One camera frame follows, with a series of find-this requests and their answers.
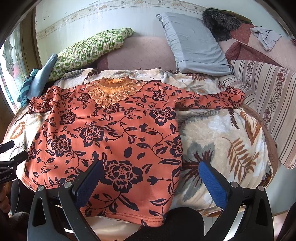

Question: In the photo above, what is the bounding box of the small grey white cloth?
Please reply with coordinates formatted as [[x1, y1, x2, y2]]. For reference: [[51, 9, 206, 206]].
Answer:
[[250, 26, 282, 51]]

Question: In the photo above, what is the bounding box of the stained glass window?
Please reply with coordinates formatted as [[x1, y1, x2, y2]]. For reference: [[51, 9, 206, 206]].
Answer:
[[0, 26, 28, 113]]

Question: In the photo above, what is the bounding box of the mauve quilted bed sheet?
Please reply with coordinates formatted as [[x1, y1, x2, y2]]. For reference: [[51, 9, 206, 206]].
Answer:
[[95, 36, 176, 71]]

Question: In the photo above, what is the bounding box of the striped floral folded quilt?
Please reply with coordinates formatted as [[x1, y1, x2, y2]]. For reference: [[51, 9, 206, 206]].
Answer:
[[219, 60, 295, 169]]

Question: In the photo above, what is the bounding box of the pink maroon patchwork quilt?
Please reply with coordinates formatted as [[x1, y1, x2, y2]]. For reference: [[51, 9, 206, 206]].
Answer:
[[218, 24, 296, 72]]

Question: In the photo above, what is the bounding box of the light blue grey pillow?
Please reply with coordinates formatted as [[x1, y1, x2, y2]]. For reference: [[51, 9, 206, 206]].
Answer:
[[156, 12, 232, 77]]

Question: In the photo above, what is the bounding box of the green white patterned pillow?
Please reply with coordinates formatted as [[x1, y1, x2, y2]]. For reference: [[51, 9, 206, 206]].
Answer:
[[48, 28, 134, 82]]

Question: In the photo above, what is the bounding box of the person's left hand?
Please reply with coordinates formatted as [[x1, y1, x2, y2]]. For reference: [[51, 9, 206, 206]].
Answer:
[[0, 185, 11, 213]]

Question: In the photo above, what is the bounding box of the black fuzzy cushion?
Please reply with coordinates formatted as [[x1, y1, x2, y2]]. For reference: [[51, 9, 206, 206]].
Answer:
[[202, 8, 241, 42]]

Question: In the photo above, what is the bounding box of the teal striped sock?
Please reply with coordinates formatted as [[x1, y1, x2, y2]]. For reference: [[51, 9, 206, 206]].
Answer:
[[17, 69, 39, 108]]

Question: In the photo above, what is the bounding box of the light blue folded garment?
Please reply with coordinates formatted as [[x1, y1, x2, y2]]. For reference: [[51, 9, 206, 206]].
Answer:
[[27, 54, 58, 100]]

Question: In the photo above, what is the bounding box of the orange floral blouse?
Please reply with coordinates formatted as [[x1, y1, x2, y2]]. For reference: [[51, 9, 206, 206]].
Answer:
[[21, 77, 244, 227]]

